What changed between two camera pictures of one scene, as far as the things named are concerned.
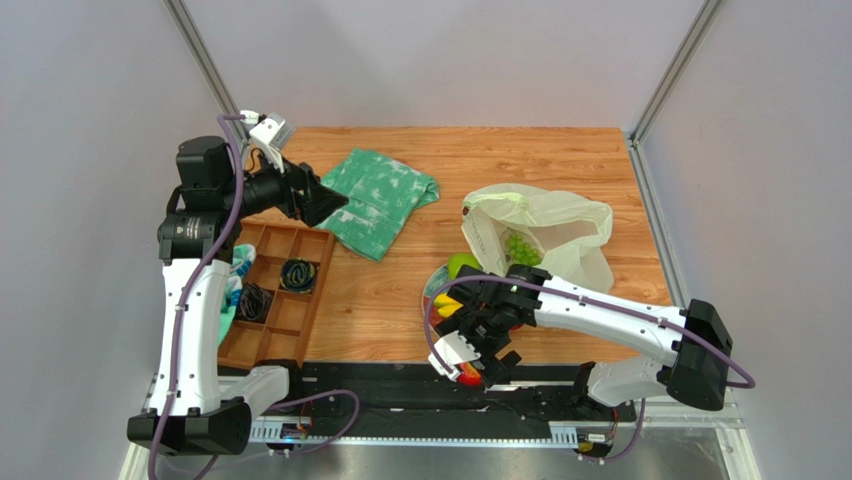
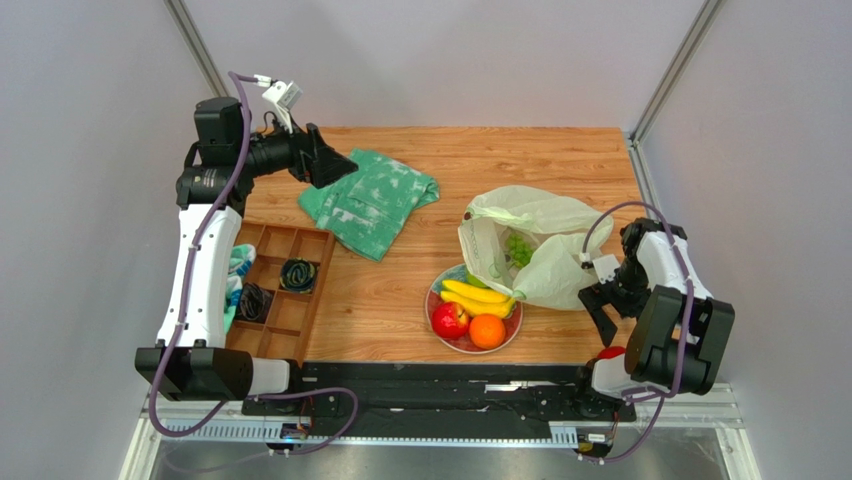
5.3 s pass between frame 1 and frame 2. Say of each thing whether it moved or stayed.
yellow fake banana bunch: moved
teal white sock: stayed
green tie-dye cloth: stayed
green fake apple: moved
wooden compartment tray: stayed
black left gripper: moved
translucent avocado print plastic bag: stayed
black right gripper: moved
